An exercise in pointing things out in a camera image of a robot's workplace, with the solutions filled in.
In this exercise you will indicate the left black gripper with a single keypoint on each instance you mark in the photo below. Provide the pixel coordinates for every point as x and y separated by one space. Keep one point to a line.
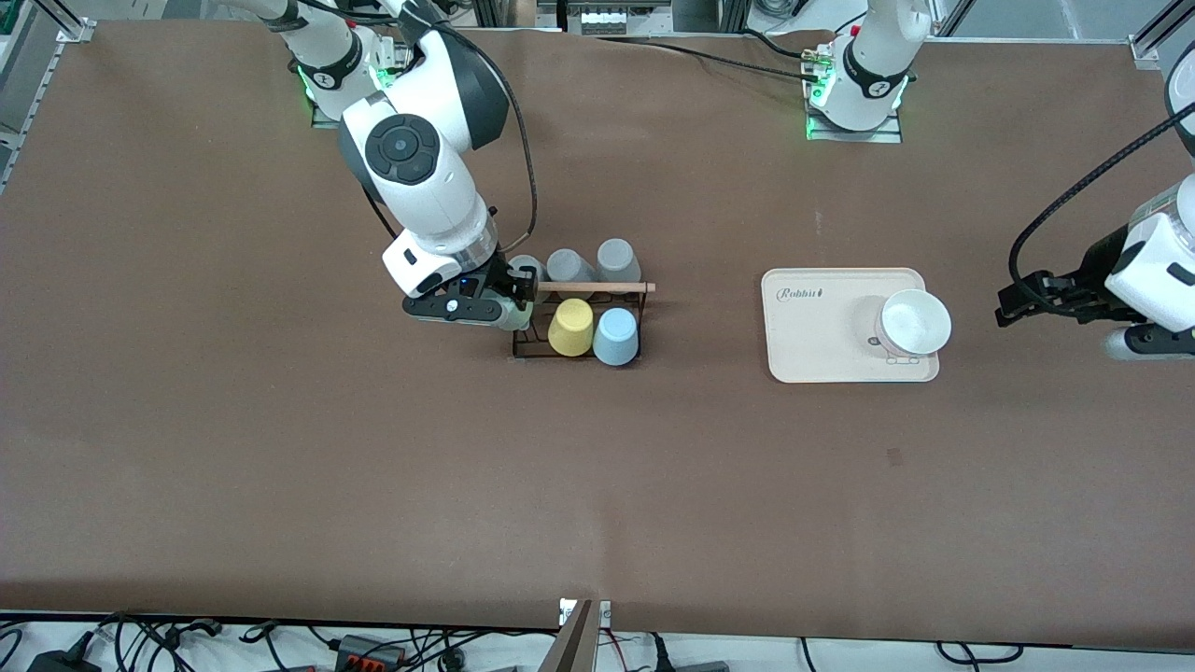
1100 262

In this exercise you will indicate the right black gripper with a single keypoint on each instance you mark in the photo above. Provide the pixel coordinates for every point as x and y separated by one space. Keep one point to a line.
499 277

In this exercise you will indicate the pale green cup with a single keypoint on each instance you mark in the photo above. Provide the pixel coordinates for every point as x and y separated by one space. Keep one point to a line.
516 317

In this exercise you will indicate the light blue cup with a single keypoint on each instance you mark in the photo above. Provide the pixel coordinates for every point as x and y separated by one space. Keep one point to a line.
616 338

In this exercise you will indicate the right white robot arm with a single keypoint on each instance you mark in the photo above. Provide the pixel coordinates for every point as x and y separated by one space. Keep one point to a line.
420 149

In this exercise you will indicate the grey cup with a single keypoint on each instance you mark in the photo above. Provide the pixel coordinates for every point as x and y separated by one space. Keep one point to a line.
569 265
529 266
617 257

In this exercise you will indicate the yellow cup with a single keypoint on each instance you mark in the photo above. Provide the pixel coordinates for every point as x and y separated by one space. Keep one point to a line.
571 328

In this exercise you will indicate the white bowl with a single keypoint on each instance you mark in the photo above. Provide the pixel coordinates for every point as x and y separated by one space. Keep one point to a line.
920 322

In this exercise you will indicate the beige rabbit print tray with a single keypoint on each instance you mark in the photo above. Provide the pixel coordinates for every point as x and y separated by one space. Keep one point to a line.
794 359

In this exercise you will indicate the grey terminal block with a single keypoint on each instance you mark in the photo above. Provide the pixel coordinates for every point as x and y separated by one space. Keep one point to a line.
604 21

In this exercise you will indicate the black orange power strip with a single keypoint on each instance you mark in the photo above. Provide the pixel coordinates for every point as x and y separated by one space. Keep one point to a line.
359 646

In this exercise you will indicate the black power adapter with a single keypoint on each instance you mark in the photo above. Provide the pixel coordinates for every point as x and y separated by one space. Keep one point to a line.
65 663

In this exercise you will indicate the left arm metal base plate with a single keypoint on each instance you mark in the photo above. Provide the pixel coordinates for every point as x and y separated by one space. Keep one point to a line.
892 135

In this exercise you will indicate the aluminium corner bracket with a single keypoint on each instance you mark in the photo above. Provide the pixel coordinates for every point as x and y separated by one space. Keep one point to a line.
77 30
1145 51

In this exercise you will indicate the white mounting bracket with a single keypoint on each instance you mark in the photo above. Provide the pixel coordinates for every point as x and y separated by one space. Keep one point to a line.
604 613

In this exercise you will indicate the grey slanted mounting post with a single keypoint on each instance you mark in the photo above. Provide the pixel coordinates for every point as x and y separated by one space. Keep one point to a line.
571 644

